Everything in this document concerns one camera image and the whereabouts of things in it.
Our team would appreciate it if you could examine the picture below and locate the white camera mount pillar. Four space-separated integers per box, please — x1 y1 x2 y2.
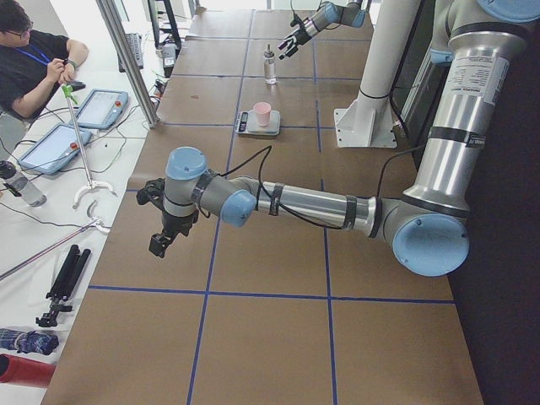
334 0 421 149

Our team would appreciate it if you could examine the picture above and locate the black folded tripod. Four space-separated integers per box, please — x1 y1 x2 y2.
35 245 91 327

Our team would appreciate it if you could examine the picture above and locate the near blue teach pendant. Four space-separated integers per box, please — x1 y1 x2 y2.
19 123 78 175

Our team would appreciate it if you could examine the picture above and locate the grey kitchen scale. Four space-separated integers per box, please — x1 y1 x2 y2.
235 110 281 137

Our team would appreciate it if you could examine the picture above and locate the black keyboard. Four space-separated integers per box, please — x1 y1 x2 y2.
125 33 143 69

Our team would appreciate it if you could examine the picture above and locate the silver reacher grabber tool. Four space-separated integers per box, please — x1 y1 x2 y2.
62 84 116 209

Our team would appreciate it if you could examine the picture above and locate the clear glass sauce bottle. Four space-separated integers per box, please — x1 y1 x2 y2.
263 44 277 84

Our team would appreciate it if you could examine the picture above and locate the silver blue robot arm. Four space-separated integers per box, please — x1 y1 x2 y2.
137 1 539 277
278 1 367 60

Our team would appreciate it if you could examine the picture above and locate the pink plastic cup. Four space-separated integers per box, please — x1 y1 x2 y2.
252 101 272 127

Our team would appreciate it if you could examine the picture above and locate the far blue teach pendant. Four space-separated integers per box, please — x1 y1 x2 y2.
76 89 129 130

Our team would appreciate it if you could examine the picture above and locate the seated person in black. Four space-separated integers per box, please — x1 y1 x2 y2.
1 1 89 122

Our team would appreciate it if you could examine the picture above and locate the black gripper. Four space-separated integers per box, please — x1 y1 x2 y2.
148 209 199 258
278 27 311 59

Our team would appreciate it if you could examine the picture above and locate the red cylinder bottle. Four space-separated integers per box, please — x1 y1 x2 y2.
1 354 56 388

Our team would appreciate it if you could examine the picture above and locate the aluminium frame post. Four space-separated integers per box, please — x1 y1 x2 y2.
96 0 159 128

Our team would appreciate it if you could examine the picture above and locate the blue teach pendant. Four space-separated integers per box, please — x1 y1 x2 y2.
19 123 78 175
76 89 129 130

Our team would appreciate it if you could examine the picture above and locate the blue folded umbrella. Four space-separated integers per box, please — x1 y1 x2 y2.
1 328 59 355

